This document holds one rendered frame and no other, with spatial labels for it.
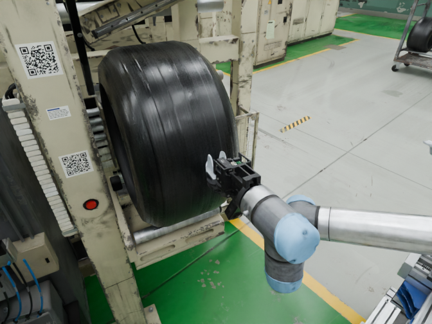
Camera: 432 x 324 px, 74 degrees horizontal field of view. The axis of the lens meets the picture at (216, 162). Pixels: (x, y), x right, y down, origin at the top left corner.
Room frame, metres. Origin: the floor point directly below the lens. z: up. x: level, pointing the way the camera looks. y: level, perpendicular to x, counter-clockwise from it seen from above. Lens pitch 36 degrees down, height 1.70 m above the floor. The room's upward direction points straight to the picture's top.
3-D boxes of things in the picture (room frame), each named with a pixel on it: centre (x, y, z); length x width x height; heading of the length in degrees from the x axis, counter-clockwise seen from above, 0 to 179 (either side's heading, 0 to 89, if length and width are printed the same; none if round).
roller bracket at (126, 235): (0.77, 0.37, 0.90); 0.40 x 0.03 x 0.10; 28
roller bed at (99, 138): (1.09, 0.58, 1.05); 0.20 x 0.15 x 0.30; 118
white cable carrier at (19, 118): (0.65, 0.49, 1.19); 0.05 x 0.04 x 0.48; 28
